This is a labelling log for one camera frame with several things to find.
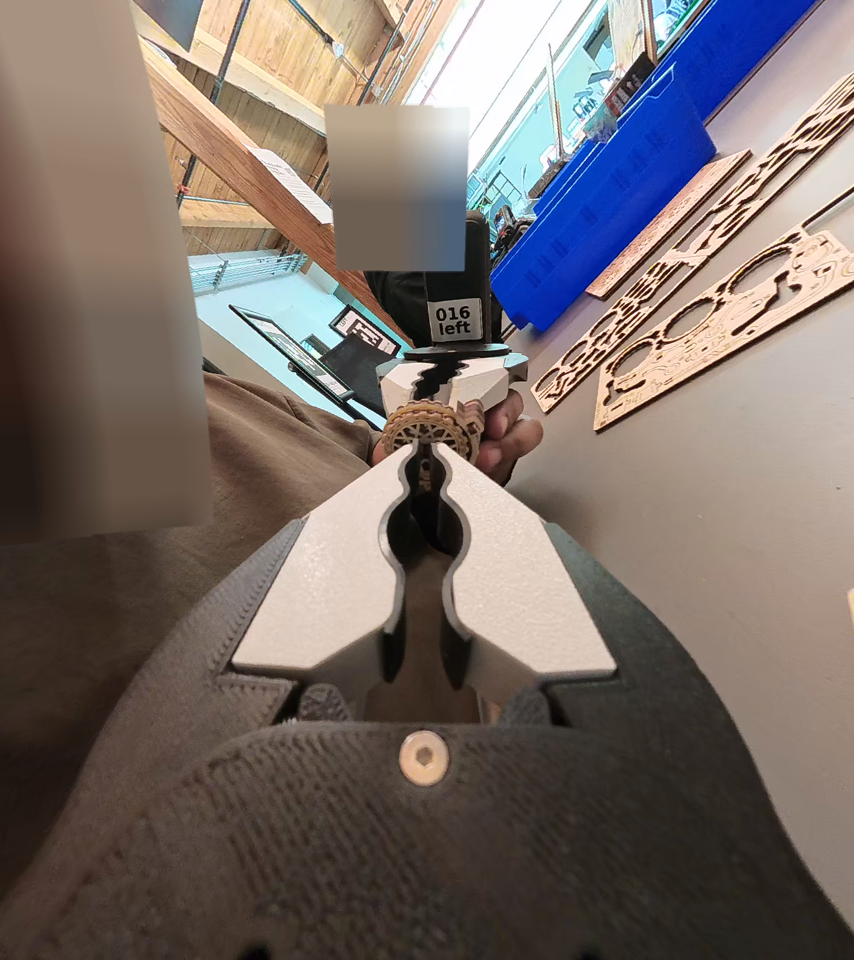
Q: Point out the long wooden cutout sheet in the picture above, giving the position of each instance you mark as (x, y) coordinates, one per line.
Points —
(704, 247)

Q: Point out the blue plastic bin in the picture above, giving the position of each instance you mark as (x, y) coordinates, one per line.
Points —
(599, 247)
(742, 45)

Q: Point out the black office chair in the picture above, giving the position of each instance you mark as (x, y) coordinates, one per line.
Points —
(348, 367)

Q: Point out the wooden sheet with round holes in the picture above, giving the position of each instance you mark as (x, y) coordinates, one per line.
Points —
(734, 315)

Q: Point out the wooden ceiling beam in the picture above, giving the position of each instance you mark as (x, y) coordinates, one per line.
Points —
(247, 180)

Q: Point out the person's left hand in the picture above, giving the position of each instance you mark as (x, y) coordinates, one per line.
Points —
(509, 442)

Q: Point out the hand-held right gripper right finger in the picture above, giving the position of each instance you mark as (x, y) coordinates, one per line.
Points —
(524, 592)

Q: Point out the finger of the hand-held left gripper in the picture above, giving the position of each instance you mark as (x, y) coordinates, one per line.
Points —
(491, 382)
(397, 386)

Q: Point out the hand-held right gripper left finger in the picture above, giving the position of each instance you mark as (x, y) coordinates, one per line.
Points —
(322, 585)

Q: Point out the wooden gear wheel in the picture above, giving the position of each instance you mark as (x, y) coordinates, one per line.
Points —
(427, 427)

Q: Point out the brown engraved wooden board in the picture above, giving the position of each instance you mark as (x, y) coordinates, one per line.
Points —
(674, 221)

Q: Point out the framed wall picture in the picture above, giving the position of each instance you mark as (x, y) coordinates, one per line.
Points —
(367, 330)

